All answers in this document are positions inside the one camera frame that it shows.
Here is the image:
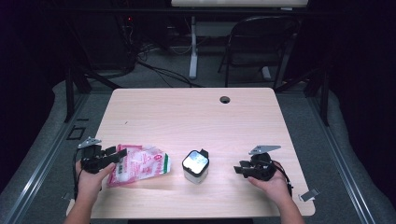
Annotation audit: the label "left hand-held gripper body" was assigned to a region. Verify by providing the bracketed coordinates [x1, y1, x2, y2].
[77, 136, 107, 175]

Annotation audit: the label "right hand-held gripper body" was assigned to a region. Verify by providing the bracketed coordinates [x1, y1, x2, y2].
[243, 144, 282, 182]

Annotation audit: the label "red and white plastic bag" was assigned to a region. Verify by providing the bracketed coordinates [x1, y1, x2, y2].
[106, 144, 172, 189]

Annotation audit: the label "white container with black lid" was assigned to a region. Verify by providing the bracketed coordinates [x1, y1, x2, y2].
[181, 148, 210, 185]

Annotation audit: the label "person's right hand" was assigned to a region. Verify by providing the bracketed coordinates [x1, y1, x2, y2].
[247, 160, 293, 207]

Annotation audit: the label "person's left hand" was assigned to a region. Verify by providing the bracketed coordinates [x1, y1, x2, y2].
[75, 161, 117, 203]

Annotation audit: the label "black metal stand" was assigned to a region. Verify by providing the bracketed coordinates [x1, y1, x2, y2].
[275, 66, 332, 127]
[64, 62, 123, 124]

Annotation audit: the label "black folding chair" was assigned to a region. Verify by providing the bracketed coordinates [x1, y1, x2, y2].
[217, 15, 302, 91]

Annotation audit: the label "dark equipment with red light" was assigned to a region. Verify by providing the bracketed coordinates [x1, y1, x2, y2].
[74, 12, 138, 71]

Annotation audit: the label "white desk top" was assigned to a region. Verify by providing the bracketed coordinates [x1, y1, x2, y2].
[170, 0, 309, 8]

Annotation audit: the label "right hand-held gripper black cable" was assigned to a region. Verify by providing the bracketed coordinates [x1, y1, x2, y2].
[271, 160, 294, 198]

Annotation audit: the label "grey metal floor rail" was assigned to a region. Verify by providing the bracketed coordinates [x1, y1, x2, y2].
[305, 92, 380, 224]
[0, 92, 92, 224]

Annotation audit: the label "black floor cables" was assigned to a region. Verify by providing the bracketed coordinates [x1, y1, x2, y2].
[124, 18, 204, 89]

